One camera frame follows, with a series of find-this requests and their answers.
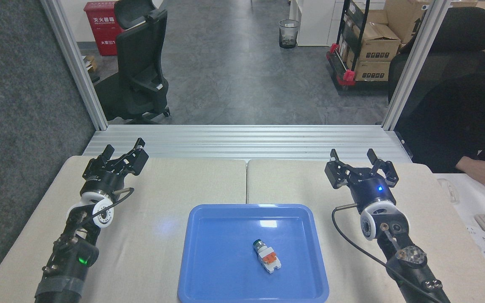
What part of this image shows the black table bracket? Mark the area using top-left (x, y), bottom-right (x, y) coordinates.
top-left (395, 131), bottom-right (414, 159)

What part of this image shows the cardboard box with open flap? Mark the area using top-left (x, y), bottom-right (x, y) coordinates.
top-left (351, 22), bottom-right (401, 63)

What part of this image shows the white cabinet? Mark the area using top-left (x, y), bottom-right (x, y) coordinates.
top-left (289, 0), bottom-right (345, 47)

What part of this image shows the black cart with red corners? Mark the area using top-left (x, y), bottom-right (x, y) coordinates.
top-left (326, 0), bottom-right (394, 91)

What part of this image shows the silver aluminium table rail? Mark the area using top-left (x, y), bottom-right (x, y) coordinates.
top-left (83, 125), bottom-right (411, 163)

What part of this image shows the black mesh waste bin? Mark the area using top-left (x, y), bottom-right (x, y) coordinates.
top-left (279, 19), bottom-right (301, 49)

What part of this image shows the red fire extinguisher box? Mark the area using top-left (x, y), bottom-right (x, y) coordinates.
top-left (83, 1), bottom-right (123, 57)

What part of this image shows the black wide-back office chair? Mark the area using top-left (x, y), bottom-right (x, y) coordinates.
top-left (388, 6), bottom-right (485, 106)

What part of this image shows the black office chair with headrest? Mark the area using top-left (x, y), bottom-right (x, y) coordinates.
top-left (94, 0), bottom-right (171, 125)

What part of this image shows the white orange switch part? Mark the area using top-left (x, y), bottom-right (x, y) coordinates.
top-left (253, 239), bottom-right (282, 274)

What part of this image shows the blue plastic tray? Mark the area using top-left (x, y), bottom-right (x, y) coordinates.
top-left (178, 204), bottom-right (330, 303)

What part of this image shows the large cardboard box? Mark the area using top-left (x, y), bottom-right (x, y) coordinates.
top-left (384, 0), bottom-right (431, 45)

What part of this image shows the silver aluminium post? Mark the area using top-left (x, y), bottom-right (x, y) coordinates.
top-left (40, 0), bottom-right (109, 131)
top-left (381, 0), bottom-right (453, 131)

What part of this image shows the small printed cardboard box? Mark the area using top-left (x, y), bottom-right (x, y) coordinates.
top-left (354, 61), bottom-right (391, 82)

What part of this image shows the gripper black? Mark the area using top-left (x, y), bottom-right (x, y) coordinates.
top-left (83, 138), bottom-right (150, 199)
top-left (324, 148), bottom-right (399, 212)

